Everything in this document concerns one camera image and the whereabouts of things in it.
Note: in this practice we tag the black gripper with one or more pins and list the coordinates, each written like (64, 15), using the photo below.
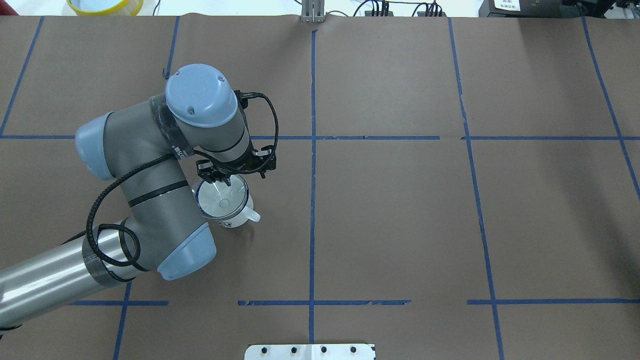
(218, 174)

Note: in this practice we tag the clear glass funnel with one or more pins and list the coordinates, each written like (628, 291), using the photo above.
(221, 201)

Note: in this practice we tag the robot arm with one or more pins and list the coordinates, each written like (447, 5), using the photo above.
(147, 219)

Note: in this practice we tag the white enamel mug blue rim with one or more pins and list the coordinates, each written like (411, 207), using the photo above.
(240, 217)

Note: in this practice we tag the yellow rimmed bowl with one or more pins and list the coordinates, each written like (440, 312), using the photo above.
(105, 7)

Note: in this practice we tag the aluminium frame post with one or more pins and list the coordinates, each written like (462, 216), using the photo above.
(312, 11)

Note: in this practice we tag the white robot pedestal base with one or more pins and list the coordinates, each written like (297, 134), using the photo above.
(327, 351)

